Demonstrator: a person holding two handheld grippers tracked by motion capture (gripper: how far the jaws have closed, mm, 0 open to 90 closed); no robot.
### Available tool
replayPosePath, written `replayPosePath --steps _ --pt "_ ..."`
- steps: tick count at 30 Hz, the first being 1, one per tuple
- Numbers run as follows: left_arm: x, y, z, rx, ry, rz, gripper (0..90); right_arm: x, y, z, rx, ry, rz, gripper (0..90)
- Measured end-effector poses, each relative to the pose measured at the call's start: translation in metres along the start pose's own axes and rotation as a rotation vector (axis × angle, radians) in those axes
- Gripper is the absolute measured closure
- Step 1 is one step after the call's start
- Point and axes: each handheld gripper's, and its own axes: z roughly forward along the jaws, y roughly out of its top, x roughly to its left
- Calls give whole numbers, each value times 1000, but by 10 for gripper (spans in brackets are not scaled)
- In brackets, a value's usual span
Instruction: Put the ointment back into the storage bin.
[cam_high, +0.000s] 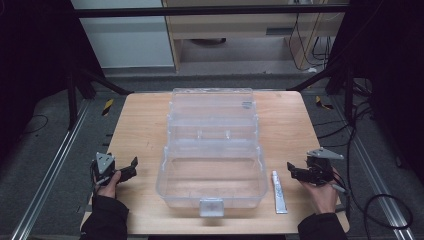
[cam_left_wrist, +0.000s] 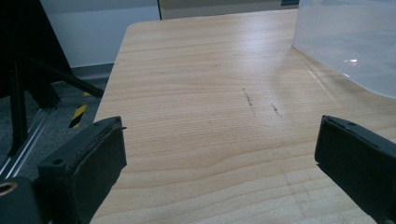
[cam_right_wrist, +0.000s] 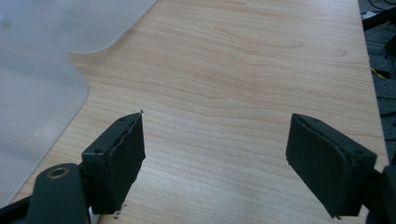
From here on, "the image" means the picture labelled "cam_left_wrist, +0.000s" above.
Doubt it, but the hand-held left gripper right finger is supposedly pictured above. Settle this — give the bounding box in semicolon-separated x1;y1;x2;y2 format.
314;115;396;224

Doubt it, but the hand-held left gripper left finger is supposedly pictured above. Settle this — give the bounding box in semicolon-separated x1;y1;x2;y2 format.
36;116;128;224

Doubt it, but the yellow black striped floor tape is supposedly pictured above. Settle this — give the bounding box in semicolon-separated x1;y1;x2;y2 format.
68;91;92;129

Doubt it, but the translucent plastic storage box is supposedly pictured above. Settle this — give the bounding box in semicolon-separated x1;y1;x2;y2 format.
291;0;396;100

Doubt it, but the black metal stand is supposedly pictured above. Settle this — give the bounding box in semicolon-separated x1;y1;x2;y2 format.
0;0;106;158

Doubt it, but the aluminium floor rail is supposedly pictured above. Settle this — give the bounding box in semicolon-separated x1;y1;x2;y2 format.
0;106;55;180

